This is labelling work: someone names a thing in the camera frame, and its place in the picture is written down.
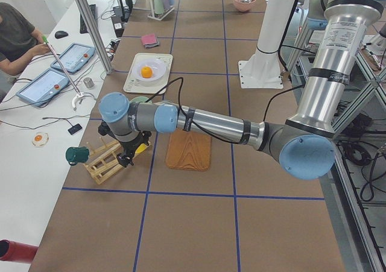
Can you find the reacher grabber stick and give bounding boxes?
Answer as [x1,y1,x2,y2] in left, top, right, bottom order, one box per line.
[42,36,97,111]

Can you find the pink bowl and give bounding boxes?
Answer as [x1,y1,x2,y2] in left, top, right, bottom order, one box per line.
[233,0,256,12]

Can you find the black computer mouse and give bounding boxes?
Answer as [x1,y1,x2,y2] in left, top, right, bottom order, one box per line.
[54,30,69,39]

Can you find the white plate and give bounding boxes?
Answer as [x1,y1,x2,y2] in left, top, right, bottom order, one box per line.
[131,59,167,87]

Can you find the wooden cutting board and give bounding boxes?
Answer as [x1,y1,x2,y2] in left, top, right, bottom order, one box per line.
[165,129,212,171]

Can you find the near blue teach pendant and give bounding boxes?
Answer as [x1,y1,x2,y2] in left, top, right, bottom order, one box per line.
[16,68,69,107]

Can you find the purple cup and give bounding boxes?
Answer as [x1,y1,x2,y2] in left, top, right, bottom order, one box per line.
[161,0,171,11]

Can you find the green bowl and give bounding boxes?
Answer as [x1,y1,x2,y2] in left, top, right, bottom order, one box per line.
[131,96,151,103]

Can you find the black keyboard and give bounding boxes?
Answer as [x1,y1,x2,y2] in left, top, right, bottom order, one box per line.
[79,4,98,34]

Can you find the wooden dish rack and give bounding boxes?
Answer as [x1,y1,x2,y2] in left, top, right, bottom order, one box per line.
[83,136,123,185]

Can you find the fried egg toy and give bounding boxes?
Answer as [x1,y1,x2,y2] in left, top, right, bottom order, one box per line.
[31,132,49,147]

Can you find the green cup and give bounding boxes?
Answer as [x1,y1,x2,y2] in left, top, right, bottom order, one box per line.
[153,0,165,16]

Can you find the pink and grey cloths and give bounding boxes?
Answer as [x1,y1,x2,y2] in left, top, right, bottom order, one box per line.
[141,33,160,49]

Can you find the blue teach pendant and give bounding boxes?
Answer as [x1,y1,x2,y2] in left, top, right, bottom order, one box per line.
[16,68,69,107]
[59,43,95,74]

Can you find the dark green mug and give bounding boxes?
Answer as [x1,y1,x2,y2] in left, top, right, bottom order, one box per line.
[65,147,90,166]

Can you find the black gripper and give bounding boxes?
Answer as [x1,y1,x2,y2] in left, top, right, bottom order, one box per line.
[117,131,151,167]

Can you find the far blue teach pendant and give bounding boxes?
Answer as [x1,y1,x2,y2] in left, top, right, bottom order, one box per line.
[59,43,95,74]

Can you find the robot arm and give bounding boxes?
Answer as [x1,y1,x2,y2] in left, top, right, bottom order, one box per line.
[98,0,385,180]

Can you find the yellow mug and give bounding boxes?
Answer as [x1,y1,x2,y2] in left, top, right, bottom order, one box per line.
[135,144,149,154]

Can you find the cream bear tray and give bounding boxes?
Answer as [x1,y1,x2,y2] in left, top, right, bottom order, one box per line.
[123,53,173,94]

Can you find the white cup rack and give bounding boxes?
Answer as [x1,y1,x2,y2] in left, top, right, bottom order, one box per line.
[146,0,175,21]

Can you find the red cylinder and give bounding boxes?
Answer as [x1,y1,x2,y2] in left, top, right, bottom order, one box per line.
[1,239,38,264]

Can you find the metal cylinder weight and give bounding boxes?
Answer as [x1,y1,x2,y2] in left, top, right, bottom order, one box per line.
[83,77,94,89]

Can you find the orange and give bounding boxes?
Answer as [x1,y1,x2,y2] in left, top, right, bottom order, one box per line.
[141,66,153,78]

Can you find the small black device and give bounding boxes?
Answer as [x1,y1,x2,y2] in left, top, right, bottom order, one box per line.
[68,124,83,135]

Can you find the seated person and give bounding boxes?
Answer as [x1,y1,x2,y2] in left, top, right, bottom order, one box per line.
[1,2,50,76]

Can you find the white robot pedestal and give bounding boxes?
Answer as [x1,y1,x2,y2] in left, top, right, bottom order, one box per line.
[238,0,298,89]

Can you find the aluminium frame post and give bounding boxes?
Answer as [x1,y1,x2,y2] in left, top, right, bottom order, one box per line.
[75,0,113,75]

